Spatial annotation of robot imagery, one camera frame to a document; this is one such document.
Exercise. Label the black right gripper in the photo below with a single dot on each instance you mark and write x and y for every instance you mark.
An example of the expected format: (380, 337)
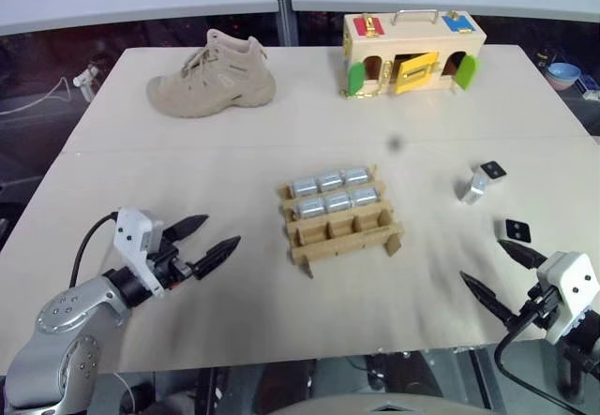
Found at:
(534, 313)

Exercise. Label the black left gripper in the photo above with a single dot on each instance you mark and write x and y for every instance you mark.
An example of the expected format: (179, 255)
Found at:
(169, 261)

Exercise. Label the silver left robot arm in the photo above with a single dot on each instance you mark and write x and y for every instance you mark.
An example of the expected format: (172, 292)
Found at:
(61, 314)

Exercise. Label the wooden rack with silver cylinders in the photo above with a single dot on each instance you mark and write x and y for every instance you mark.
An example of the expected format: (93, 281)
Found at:
(342, 239)

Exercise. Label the wooden lock box coloured doors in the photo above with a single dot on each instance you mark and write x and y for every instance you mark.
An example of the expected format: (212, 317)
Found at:
(412, 40)

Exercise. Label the black square tile lower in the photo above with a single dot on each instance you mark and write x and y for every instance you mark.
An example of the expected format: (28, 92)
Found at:
(518, 231)

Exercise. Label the beige hiking boot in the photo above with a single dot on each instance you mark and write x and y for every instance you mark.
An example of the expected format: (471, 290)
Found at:
(211, 82)

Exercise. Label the white handheld tool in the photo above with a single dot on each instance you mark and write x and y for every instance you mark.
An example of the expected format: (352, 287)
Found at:
(86, 79)

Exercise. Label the stacked blue pink bowls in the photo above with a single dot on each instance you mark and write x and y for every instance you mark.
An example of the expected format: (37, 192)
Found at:
(564, 75)

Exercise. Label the white curved desk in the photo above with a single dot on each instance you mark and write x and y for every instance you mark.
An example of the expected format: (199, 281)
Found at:
(140, 12)
(469, 5)

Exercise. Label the grey metal pole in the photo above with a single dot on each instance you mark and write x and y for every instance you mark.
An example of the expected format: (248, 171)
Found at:
(285, 7)

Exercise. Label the white block with black plate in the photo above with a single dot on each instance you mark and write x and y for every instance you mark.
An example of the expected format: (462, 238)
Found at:
(475, 185)

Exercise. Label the silver metal cylinder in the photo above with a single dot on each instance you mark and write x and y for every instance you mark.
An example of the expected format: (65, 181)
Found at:
(330, 181)
(356, 176)
(310, 206)
(337, 201)
(304, 186)
(364, 196)

